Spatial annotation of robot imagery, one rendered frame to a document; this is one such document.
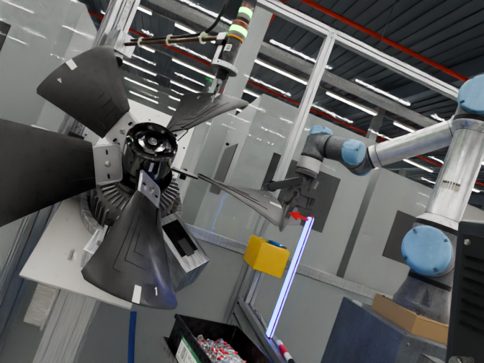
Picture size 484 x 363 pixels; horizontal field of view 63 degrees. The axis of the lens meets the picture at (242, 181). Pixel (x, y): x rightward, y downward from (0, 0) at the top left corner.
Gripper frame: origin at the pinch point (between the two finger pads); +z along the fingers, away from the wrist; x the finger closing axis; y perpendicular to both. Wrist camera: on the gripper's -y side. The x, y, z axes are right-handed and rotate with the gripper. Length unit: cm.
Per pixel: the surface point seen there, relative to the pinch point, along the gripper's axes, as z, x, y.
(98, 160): -1, -30, -55
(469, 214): -86, 281, 309
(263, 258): 10.9, -3.5, -2.5
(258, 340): 29.6, -21.3, -1.8
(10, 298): 58, 32, -75
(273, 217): -2.3, -34.7, -13.8
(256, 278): 18.5, 3.0, -0.7
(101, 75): -21, -17, -64
